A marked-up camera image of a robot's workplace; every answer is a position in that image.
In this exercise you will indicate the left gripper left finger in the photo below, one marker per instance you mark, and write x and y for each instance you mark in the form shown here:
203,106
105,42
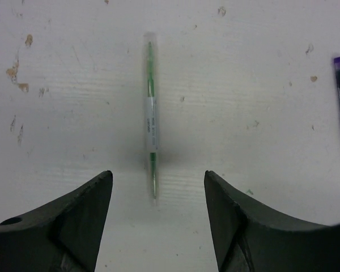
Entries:
62,235

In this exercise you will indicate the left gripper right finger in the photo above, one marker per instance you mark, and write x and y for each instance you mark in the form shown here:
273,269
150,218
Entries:
250,236

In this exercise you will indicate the green clear highlighter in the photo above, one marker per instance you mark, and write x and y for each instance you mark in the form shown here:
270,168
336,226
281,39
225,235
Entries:
150,110

